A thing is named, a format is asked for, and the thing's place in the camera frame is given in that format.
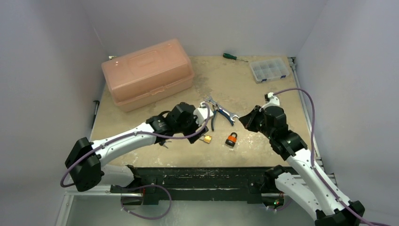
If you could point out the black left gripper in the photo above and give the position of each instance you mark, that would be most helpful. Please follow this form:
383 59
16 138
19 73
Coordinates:
195 126

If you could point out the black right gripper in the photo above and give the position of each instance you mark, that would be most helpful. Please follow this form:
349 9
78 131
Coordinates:
253 117

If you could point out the brass padlock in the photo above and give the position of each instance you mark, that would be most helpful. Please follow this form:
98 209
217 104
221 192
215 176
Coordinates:
206 138

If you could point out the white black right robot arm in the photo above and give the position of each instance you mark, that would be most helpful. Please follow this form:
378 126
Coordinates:
318 196

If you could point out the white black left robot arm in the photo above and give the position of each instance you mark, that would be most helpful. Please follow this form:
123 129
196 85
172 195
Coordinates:
87 160

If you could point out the black headed key bunch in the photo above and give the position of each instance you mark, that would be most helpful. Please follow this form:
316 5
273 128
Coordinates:
165 144

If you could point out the orange black padlock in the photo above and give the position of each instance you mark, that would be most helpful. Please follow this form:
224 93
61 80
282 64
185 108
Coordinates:
231 139

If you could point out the silver open-end wrench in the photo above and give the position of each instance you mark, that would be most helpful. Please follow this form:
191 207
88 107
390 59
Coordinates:
230 115

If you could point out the clear plastic organizer box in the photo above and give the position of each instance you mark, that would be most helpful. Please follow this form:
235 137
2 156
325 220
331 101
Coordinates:
269 70

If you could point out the pink translucent plastic toolbox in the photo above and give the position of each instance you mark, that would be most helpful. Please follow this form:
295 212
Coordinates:
143 77

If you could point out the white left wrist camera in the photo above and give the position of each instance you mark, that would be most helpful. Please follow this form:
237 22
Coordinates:
202 113

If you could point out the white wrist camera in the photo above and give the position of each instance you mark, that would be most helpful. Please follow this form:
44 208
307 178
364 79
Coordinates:
202 113
271 100

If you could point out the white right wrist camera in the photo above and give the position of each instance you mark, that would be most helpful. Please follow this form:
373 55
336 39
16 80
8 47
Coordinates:
271 100

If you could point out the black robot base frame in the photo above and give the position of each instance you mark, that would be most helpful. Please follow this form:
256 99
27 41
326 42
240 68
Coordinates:
243 184

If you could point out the green handled screwdriver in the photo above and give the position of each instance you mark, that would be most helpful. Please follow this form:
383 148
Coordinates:
232 57

